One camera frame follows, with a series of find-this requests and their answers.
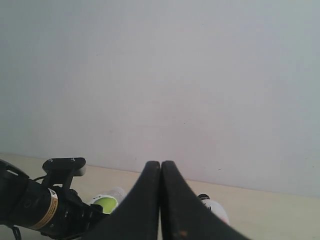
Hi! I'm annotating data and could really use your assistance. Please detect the pink peach soda bottle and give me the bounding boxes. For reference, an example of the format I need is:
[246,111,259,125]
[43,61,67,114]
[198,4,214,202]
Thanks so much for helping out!
[197,193,230,225]

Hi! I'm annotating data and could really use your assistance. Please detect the butterfly label clear bottle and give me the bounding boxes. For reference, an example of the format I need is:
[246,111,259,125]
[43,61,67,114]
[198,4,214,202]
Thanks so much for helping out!
[89,187,127,214]

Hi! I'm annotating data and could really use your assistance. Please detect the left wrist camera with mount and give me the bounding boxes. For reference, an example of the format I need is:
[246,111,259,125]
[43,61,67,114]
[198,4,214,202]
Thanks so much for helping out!
[41,157,86,198]

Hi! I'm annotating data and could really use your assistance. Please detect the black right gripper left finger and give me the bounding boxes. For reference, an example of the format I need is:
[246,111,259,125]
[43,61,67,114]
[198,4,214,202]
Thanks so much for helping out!
[82,161,161,240]

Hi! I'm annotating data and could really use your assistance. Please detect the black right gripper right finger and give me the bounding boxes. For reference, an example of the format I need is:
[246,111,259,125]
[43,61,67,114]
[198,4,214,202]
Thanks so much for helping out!
[161,160,247,240]

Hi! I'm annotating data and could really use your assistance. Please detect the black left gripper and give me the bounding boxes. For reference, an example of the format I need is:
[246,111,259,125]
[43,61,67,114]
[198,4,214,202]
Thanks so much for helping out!
[14,180,104,237]

